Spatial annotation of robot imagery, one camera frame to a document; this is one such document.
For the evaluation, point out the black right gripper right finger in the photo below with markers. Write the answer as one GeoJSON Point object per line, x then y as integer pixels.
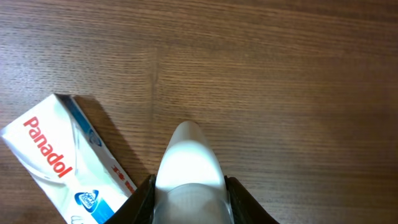
{"type": "Point", "coordinates": [245, 208]}

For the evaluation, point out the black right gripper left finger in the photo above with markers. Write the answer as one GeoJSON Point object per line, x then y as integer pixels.
{"type": "Point", "coordinates": [139, 207]}

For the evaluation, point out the white Panadol box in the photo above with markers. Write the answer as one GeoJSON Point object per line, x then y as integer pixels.
{"type": "Point", "coordinates": [65, 156]}

